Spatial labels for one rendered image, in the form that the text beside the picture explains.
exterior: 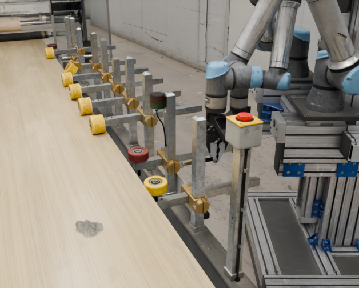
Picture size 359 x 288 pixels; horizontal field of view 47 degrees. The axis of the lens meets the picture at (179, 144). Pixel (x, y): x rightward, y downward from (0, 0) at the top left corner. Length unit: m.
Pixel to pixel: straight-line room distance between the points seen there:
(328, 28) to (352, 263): 1.25
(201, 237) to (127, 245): 0.41
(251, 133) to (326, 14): 0.57
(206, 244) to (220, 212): 1.41
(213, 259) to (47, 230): 0.53
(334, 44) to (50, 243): 1.09
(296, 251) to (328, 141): 0.72
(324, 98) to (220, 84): 0.49
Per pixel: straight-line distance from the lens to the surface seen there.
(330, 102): 1.70
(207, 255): 1.41
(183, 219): 1.56
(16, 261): 1.15
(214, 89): 1.38
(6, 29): 3.94
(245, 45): 1.51
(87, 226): 1.20
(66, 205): 1.32
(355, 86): 1.56
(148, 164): 1.63
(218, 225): 2.73
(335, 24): 1.48
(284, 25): 1.77
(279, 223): 2.45
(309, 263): 2.22
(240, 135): 1.04
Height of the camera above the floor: 1.61
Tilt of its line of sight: 25 degrees down
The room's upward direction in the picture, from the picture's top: straight up
